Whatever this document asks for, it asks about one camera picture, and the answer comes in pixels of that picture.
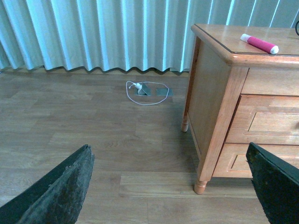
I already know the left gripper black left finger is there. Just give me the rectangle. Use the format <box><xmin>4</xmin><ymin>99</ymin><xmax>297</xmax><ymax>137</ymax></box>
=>
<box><xmin>0</xmin><ymin>145</ymin><xmax>95</xmax><ymax>224</ymax></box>

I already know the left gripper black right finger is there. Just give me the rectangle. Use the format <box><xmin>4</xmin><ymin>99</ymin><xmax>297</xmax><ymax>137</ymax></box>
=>
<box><xmin>246</xmin><ymin>142</ymin><xmax>299</xmax><ymax>224</ymax></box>

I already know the wooden drawer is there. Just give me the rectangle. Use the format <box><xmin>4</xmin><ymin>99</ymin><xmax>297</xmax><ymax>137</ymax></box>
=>
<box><xmin>226</xmin><ymin>95</ymin><xmax>299</xmax><ymax>145</ymax></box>
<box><xmin>212</xmin><ymin>144</ymin><xmax>299</xmax><ymax>178</ymax></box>

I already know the pink marker with white caps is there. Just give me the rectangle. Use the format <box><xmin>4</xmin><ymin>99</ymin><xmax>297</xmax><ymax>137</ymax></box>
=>
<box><xmin>240</xmin><ymin>34</ymin><xmax>279</xmax><ymax>54</ymax></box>

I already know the wooden nightstand cabinet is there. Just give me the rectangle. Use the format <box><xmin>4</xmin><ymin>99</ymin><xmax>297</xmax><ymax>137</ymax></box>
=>
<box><xmin>181</xmin><ymin>24</ymin><xmax>299</xmax><ymax>194</ymax></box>

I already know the white plug adapter on floor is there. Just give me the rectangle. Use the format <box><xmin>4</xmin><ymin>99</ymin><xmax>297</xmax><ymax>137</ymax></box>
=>
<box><xmin>133</xmin><ymin>83</ymin><xmax>142</xmax><ymax>91</ymax></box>

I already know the open metal floor socket box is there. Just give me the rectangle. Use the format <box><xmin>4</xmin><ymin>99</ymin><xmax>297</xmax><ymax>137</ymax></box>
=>
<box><xmin>135</xmin><ymin>84</ymin><xmax>151</xmax><ymax>96</ymax></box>

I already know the closed metal floor socket plate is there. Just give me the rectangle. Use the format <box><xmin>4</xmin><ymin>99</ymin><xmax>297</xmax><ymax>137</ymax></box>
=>
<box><xmin>156</xmin><ymin>88</ymin><xmax>173</xmax><ymax>97</ymax></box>

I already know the pale green pleated curtain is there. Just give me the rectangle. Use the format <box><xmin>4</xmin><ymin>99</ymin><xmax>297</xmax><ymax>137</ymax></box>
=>
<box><xmin>0</xmin><ymin>0</ymin><xmax>299</xmax><ymax>71</ymax></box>

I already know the white charger cable on floor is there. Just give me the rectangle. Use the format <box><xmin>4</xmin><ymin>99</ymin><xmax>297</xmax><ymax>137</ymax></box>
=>
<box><xmin>126</xmin><ymin>81</ymin><xmax>170</xmax><ymax>106</ymax></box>

